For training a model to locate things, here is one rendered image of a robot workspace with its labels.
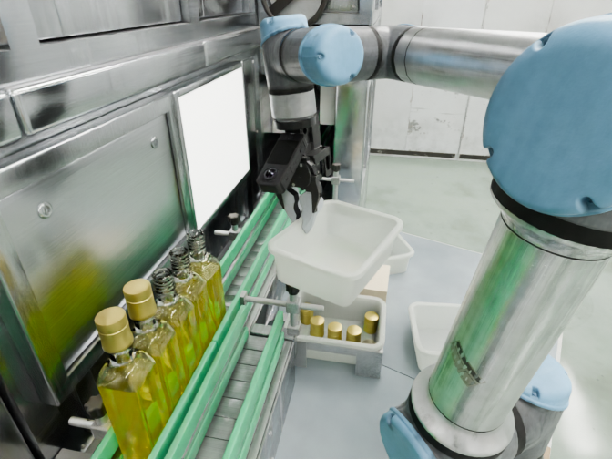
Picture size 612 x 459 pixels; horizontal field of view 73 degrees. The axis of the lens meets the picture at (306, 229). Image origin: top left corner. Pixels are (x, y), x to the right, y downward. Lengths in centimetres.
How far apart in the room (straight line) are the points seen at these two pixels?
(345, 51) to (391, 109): 376
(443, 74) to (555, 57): 28
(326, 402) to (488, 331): 58
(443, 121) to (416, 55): 379
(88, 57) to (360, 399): 79
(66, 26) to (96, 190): 24
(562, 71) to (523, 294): 17
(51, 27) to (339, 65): 40
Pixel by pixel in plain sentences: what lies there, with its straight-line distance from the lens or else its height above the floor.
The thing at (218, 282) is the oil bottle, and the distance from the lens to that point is 77.
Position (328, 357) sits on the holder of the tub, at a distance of 96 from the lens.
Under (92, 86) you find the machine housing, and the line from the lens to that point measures 71.
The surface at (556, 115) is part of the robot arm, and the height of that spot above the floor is 143.
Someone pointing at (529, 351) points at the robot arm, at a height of 122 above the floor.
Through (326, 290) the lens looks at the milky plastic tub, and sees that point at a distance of 68.
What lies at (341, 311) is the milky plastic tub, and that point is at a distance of 107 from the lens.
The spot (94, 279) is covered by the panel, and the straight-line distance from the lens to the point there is 73.
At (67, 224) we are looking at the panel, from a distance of 67.
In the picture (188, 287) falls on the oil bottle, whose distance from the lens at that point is 69.
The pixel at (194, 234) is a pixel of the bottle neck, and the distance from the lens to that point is 73.
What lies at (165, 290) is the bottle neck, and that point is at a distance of 63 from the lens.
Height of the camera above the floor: 149
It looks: 30 degrees down
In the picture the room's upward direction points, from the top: straight up
